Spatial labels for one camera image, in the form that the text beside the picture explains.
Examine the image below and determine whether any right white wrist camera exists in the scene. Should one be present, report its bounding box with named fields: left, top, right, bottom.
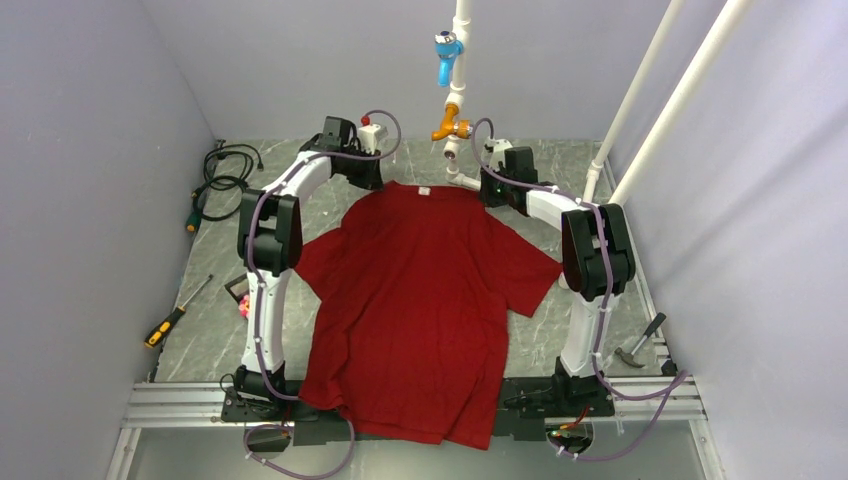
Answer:
left=482, top=138, right=513, bottom=170

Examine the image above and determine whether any yellow handled screwdriver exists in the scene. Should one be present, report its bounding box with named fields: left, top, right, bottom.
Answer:
left=143, top=274, right=214, bottom=348

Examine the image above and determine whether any pink flower brooch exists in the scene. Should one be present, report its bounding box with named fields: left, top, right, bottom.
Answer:
left=238, top=295, right=250, bottom=319

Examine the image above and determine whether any claw hammer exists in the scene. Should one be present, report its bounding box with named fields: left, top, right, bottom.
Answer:
left=614, top=312, right=667, bottom=369

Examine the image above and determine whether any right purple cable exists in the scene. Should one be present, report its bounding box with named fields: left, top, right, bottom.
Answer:
left=468, top=117, right=690, bottom=464

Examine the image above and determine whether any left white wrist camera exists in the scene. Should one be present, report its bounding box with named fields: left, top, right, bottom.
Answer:
left=357, top=115, right=388, bottom=156

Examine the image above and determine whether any purple cable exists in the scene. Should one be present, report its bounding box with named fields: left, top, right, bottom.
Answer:
left=468, top=117, right=690, bottom=464
left=241, top=109, right=403, bottom=480

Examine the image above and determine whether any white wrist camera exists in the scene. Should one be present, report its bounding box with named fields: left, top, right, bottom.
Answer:
left=482, top=138, right=513, bottom=170
left=357, top=115, right=388, bottom=156

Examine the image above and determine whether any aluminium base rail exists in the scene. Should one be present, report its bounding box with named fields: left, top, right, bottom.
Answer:
left=107, top=376, right=727, bottom=479

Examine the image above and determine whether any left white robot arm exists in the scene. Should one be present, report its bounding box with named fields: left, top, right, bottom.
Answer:
left=233, top=116, right=388, bottom=420

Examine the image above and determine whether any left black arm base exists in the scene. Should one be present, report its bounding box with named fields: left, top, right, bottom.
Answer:
left=219, top=367, right=350, bottom=452

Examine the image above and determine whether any orange valve tap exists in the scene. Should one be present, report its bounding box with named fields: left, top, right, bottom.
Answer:
left=430, top=102, right=474, bottom=142

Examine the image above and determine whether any black coiled cable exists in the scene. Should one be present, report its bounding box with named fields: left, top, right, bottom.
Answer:
left=185, top=139, right=266, bottom=233

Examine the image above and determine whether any red t-shirt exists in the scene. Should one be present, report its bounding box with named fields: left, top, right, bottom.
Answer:
left=296, top=182, right=561, bottom=450

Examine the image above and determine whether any white PVC pipe frame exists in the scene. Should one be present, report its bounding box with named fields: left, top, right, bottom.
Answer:
left=442, top=0, right=757, bottom=290

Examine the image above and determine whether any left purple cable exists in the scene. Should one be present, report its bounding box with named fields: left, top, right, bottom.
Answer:
left=241, top=109, right=403, bottom=480

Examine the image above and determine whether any black rectangular frame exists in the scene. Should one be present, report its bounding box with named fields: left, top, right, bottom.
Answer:
left=224, top=273, right=250, bottom=304

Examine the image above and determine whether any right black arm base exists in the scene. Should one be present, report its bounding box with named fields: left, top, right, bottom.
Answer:
left=493, top=373, right=615, bottom=455

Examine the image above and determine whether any blue valve tap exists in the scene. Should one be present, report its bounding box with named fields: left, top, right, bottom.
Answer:
left=434, top=30, right=464, bottom=88

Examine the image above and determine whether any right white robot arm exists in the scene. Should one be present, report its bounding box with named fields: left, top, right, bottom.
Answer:
left=480, top=147, right=636, bottom=415

